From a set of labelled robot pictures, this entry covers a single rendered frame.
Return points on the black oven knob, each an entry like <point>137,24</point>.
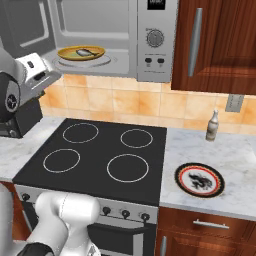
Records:
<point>26,196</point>
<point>106,210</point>
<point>145,217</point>
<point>125,213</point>

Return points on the grey fish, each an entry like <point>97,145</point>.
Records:
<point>85,52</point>

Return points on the dark grey microwave door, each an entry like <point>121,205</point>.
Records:
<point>23,23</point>

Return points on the yellow plate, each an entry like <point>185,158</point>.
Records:
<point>66,53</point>

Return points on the silver microwave oven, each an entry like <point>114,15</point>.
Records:
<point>156,50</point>

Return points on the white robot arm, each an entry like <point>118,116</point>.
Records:
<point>66,213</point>

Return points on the brown wooden base cupboard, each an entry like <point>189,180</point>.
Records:
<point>18,220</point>

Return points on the brown wooden drawer front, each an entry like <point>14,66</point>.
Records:
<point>240,223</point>

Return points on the grey wall socket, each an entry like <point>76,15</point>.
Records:
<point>234,103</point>

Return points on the black red patterned plate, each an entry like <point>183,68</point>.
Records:
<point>199,180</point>

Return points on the black small appliance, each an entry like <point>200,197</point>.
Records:
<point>30,116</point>

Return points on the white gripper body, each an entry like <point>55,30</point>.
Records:
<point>40,81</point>

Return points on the brown wooden base cupboard door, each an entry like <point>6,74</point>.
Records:
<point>206,246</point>

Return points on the pale brown bottle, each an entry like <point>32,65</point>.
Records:
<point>212,128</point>

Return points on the glass microwave turntable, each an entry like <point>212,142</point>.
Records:
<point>100,63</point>

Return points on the black hob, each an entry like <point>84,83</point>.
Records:
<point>96,150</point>

